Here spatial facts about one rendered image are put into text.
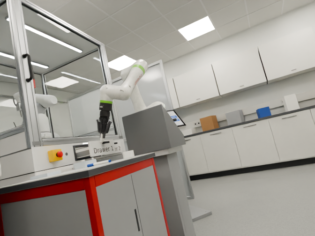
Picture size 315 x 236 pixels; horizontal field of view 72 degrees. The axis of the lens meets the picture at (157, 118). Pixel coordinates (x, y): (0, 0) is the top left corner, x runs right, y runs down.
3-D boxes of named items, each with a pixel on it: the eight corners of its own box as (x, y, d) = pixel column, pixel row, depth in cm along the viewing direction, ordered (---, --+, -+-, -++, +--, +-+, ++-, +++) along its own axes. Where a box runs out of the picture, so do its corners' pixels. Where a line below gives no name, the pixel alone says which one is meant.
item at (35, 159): (126, 152, 220) (123, 138, 222) (34, 171, 126) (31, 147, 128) (57, 168, 255) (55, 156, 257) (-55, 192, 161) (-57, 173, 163)
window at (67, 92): (116, 135, 216) (99, 45, 229) (40, 139, 137) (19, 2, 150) (116, 135, 216) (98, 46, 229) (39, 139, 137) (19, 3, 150)
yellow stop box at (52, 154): (63, 159, 141) (62, 148, 142) (55, 160, 135) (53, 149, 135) (58, 160, 143) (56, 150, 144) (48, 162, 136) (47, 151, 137)
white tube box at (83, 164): (97, 164, 137) (95, 158, 137) (85, 167, 130) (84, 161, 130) (86, 166, 144) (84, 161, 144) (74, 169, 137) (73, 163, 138)
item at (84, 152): (112, 151, 177) (111, 143, 178) (91, 154, 153) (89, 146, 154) (74, 160, 191) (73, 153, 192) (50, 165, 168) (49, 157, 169)
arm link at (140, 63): (141, 72, 202) (133, 61, 197) (152, 65, 195) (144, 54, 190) (135, 82, 188) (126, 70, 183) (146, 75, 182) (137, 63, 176)
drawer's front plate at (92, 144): (116, 152, 178) (113, 139, 179) (92, 157, 151) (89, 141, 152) (114, 152, 178) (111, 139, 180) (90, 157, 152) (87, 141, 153)
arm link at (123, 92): (131, 78, 187) (129, 66, 180) (143, 79, 184) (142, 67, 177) (114, 103, 160) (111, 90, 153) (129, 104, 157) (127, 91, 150)
